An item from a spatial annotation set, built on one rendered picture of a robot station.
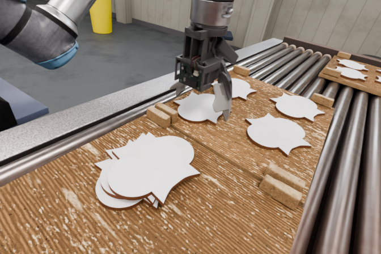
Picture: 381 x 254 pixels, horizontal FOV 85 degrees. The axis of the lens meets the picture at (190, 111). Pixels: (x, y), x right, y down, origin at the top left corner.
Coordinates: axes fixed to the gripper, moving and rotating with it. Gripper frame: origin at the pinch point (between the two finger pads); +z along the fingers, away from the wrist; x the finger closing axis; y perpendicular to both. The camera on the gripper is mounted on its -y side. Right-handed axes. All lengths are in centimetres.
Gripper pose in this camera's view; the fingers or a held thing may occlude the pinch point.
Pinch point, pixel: (201, 106)
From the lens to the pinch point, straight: 52.4
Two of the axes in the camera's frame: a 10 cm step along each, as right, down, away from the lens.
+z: -1.0, 8.1, 5.7
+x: 7.9, 4.2, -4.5
